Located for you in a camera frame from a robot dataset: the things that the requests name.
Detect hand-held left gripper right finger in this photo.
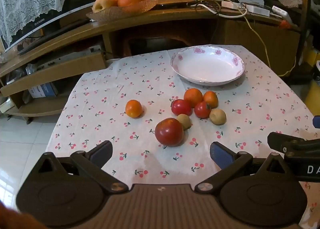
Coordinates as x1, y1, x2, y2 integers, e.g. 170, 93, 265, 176
194, 141, 287, 193

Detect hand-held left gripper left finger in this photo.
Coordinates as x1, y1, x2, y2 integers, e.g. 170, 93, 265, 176
35, 141, 129, 193

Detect brown kiwi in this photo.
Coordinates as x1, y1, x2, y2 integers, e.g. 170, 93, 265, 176
209, 108, 227, 125
176, 114, 192, 131

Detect red tomato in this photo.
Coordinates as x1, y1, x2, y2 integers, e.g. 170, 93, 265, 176
171, 99, 193, 116
194, 101, 212, 119

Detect small orange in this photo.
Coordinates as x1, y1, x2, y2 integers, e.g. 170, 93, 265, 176
202, 91, 219, 109
125, 99, 143, 119
184, 88, 203, 108

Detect large red apple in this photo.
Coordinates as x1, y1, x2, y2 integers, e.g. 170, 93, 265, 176
155, 118, 184, 147

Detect white floral plate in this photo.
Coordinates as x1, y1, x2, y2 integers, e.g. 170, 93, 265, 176
170, 45, 245, 86

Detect yellow container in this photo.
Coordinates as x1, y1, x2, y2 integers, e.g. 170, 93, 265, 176
304, 44, 320, 109

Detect cherry print tablecloth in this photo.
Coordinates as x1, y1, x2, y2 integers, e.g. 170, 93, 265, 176
45, 44, 320, 229

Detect blue box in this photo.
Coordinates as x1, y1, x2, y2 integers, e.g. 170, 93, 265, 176
28, 82, 59, 98

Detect silver media player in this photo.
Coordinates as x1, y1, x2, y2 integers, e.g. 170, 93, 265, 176
37, 46, 105, 67

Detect small white device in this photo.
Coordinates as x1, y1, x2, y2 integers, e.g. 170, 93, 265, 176
272, 6, 292, 23

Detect white power strip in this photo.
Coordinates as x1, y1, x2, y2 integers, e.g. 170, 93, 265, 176
221, 1, 271, 17

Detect glass fruit bowl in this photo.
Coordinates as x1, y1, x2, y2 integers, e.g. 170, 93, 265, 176
86, 0, 158, 22

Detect wooden television stand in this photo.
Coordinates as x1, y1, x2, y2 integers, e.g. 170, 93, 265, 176
0, 0, 300, 124

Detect yellow apple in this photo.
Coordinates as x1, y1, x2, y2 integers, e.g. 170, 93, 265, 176
92, 0, 118, 13

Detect yellow cable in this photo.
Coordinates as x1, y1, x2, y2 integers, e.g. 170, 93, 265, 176
155, 0, 297, 77

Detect thick white cable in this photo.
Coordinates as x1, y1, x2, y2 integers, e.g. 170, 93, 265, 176
190, 3, 248, 18

